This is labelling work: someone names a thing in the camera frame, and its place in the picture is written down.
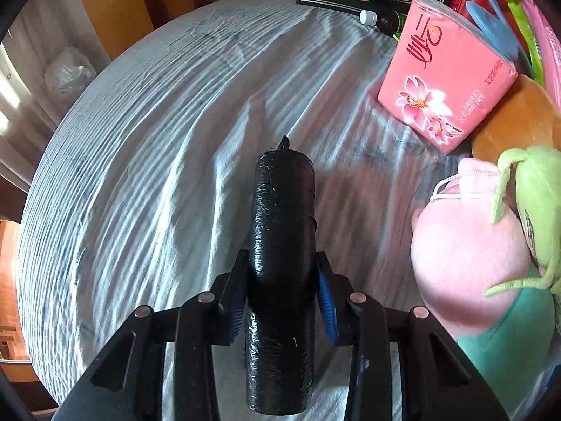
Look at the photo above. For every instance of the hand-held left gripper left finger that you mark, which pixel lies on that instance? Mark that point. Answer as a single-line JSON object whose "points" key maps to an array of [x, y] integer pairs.
{"points": [[234, 302]]}

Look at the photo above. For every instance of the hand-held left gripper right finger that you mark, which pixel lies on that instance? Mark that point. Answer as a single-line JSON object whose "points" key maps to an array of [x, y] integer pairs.
{"points": [[326, 302]]}

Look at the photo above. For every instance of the black trash bag roll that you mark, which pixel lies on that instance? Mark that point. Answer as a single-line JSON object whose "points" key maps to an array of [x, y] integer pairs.
{"points": [[280, 228]]}

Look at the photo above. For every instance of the pink pig plush teal dress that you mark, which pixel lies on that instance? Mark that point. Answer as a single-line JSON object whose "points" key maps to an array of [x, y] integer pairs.
{"points": [[464, 250]]}

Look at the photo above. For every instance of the brown wooden furniture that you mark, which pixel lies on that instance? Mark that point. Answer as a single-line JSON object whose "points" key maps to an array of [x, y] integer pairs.
{"points": [[13, 294]]}

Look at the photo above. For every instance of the light green frog plush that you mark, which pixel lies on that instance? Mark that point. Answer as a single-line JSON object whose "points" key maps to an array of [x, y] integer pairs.
{"points": [[539, 171]]}

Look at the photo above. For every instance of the pink tissue pack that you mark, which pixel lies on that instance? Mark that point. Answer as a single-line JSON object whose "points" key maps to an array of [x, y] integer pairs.
{"points": [[442, 79]]}

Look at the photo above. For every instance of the orange plush toy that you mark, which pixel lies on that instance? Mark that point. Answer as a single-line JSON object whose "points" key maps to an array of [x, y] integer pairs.
{"points": [[517, 118]]}

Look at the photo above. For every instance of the clear plastic bag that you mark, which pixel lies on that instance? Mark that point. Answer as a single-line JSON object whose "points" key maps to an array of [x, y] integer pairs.
{"points": [[68, 74]]}

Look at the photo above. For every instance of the small white-capped bottle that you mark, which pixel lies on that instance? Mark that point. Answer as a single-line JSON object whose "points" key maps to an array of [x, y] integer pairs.
{"points": [[381, 21]]}

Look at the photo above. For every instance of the beige curtain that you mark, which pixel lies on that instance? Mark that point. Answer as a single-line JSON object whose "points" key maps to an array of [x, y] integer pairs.
{"points": [[17, 109]]}

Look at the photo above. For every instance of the colourful plastic hangers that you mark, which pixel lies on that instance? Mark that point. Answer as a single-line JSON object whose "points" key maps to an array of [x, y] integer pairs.
{"points": [[491, 26]]}

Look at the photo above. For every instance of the pink packet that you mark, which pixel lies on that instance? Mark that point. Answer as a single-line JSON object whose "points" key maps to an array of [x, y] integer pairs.
{"points": [[548, 30]]}

